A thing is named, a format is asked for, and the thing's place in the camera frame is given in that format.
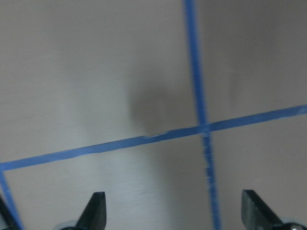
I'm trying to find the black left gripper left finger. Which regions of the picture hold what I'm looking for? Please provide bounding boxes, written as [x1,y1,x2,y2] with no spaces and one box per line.
[75,192,106,230]

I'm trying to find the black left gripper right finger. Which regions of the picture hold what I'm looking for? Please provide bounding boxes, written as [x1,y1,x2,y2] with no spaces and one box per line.
[241,190,284,230]

